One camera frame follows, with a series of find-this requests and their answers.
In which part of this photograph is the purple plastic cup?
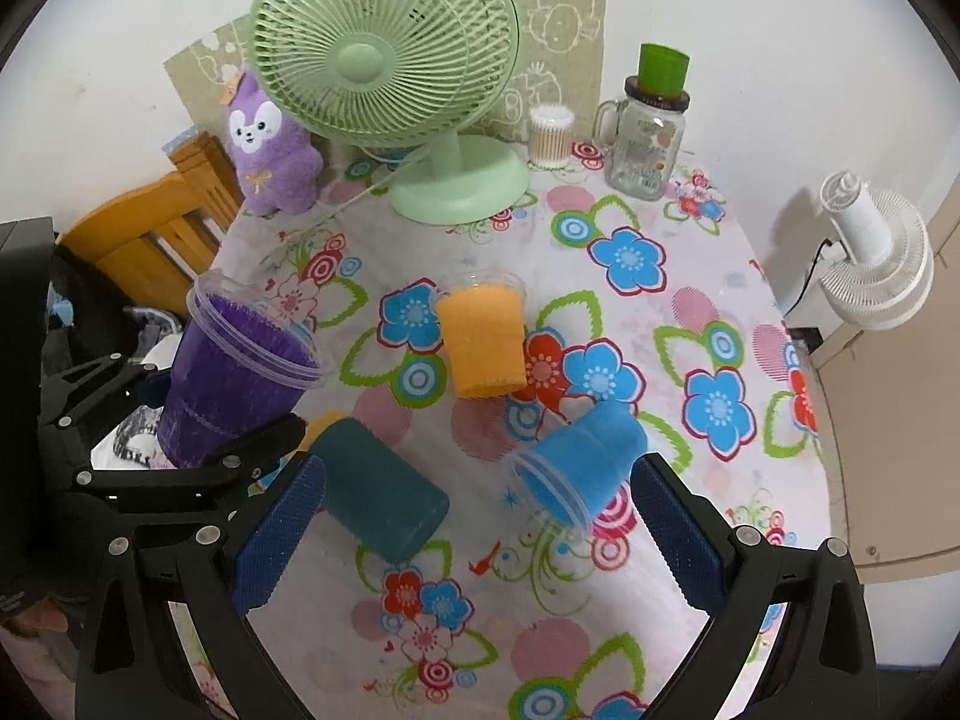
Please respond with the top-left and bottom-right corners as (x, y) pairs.
(158, 270), (331, 468)

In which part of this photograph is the dark teal cup yellow rim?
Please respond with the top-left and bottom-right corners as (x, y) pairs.
(301, 411), (451, 564)

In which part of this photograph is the orange plastic cup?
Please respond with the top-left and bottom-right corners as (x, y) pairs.
(433, 270), (527, 400)

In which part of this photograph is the blue plastic cup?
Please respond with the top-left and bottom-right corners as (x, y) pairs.
(506, 401), (647, 532)

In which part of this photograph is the green cup on jar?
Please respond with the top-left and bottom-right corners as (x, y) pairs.
(638, 43), (690, 99)

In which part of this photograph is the black clothes pile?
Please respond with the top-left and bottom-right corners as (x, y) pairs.
(43, 245), (182, 376)

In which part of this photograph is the wooden chair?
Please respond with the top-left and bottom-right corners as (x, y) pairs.
(59, 132), (242, 317)

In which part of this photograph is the purple plush bunny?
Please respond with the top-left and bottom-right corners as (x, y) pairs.
(226, 67), (325, 216)

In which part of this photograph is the floral tablecloth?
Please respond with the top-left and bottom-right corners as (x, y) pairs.
(215, 143), (830, 718)

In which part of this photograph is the white floor fan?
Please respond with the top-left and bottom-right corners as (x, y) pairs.
(818, 171), (934, 332)

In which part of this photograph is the green desk fan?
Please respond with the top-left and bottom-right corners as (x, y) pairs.
(249, 0), (529, 226)

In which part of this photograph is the cotton swab container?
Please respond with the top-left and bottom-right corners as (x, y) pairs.
(527, 103), (576, 169)

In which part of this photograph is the glass mason jar mug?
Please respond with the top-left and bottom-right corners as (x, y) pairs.
(592, 93), (690, 202)

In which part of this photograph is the white fan power cable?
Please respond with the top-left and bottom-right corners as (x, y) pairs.
(262, 141), (438, 263)

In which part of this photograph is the beige cartoon wall poster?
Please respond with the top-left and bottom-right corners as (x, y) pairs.
(164, 0), (607, 142)

